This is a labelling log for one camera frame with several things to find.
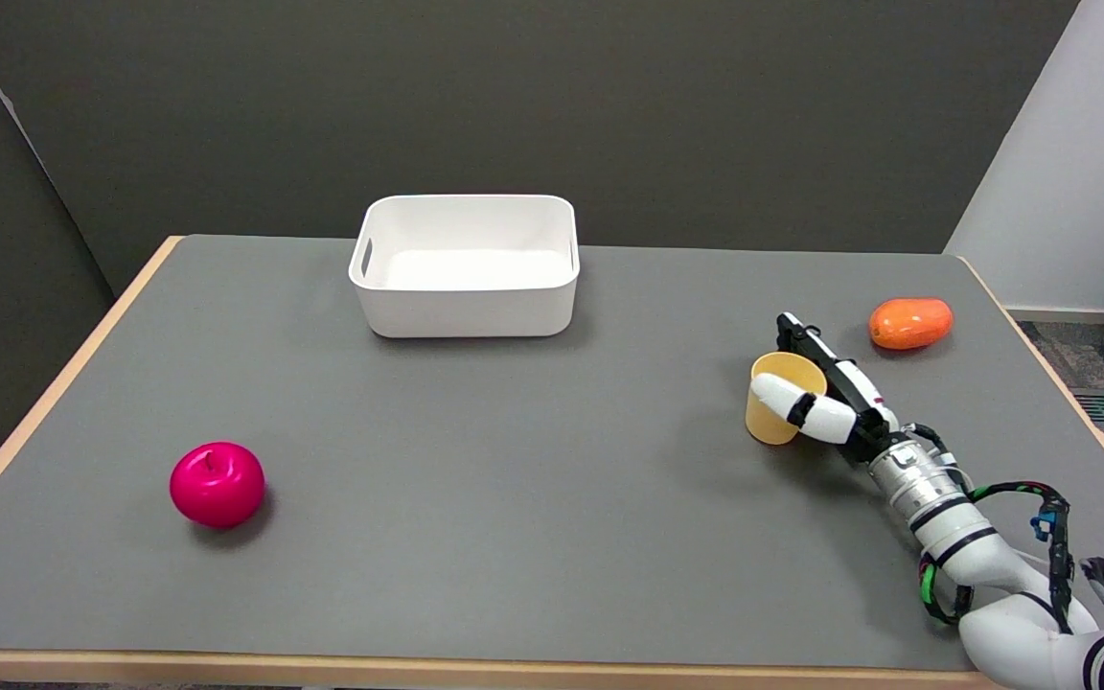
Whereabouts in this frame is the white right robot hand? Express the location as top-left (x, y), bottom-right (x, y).
top-left (750, 312), bottom-right (901, 465)

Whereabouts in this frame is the yellow plastic cup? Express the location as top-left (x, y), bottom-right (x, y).
top-left (745, 352), bottom-right (828, 446)

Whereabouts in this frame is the orange toy mango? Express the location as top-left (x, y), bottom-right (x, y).
top-left (869, 297), bottom-right (954, 351)

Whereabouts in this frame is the white plastic storage bin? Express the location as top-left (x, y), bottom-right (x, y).
top-left (348, 195), bottom-right (581, 339)

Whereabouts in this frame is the red toy apple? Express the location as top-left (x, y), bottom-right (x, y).
top-left (169, 442), bottom-right (266, 529)

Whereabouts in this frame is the black cable with coloured tape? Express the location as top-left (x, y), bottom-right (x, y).
top-left (902, 423), bottom-right (1104, 658)

